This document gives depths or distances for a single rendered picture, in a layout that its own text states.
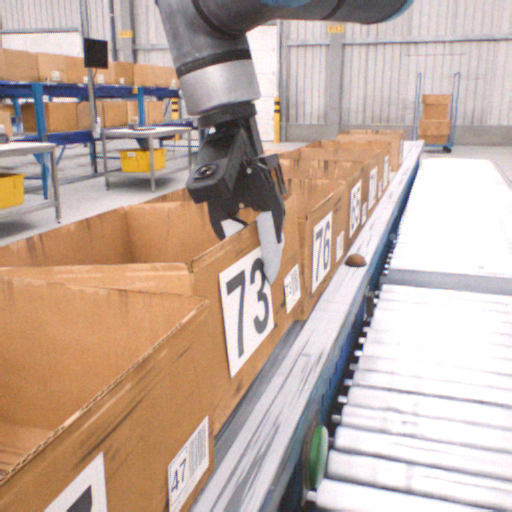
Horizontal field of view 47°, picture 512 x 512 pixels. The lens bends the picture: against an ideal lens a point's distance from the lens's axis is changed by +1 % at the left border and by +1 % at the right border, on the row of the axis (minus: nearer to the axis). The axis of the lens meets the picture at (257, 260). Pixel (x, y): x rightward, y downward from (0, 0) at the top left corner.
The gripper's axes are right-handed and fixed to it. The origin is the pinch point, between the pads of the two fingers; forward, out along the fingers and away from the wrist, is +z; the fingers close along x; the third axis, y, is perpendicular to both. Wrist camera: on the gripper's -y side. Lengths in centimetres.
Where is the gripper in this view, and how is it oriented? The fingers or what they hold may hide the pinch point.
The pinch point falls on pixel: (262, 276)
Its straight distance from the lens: 70.8
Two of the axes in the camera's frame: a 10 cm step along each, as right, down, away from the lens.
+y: 2.9, -2.6, 9.2
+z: 2.5, 9.5, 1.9
